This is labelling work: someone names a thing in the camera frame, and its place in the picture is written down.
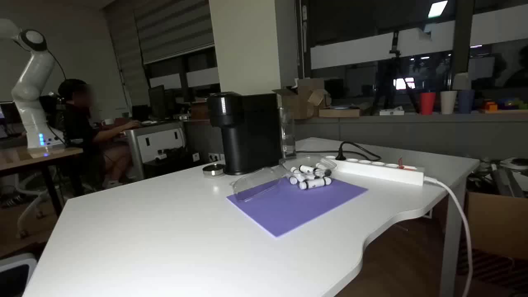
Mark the red cup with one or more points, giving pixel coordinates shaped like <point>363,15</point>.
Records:
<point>427,102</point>

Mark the colourless transparent lidded box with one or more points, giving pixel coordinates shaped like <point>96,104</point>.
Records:
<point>257,182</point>

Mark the wooden side table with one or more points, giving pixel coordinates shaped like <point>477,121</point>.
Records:
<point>33,159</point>

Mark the open cardboard box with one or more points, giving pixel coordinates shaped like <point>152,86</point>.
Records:
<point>305,99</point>

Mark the black camera tripod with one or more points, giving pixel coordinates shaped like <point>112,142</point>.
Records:
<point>393,76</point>

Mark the small round metal dish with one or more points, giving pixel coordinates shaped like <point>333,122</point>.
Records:
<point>213,168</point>

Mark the blue cup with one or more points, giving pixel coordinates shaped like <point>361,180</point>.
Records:
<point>465,101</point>

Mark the white cabinet unit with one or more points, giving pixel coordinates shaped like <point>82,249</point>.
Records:
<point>157,145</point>

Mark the white power strip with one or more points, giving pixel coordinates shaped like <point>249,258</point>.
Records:
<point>379,170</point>

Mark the black coffee machine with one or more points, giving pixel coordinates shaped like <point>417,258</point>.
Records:
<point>247,132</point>

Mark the seated person in dark clothes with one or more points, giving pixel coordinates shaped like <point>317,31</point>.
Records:
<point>82,129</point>

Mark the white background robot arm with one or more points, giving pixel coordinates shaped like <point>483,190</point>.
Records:
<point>30,83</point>

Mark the white capsule roll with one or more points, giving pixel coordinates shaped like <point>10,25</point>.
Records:
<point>305,168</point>
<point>297,175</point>
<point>323,168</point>
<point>315,182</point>

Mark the white cup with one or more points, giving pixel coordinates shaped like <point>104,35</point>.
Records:
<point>447,101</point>

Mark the large brown cardboard box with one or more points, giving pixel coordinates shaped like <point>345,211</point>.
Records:
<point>497,223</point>

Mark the grey window blind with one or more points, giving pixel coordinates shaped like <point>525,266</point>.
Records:
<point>167,27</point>

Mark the purple mat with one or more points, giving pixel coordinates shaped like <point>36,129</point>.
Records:
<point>297,205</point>

